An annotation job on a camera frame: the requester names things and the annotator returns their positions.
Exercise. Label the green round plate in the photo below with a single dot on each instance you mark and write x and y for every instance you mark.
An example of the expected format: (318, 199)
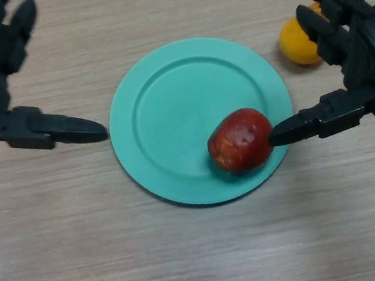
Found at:
(170, 99)

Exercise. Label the red apple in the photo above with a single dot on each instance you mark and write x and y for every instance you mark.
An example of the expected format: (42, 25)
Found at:
(239, 142)

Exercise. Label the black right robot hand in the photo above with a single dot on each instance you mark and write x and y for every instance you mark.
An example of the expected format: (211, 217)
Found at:
(365, 57)

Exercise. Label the yellow pear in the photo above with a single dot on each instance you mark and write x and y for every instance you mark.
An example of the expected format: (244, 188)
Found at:
(298, 47)

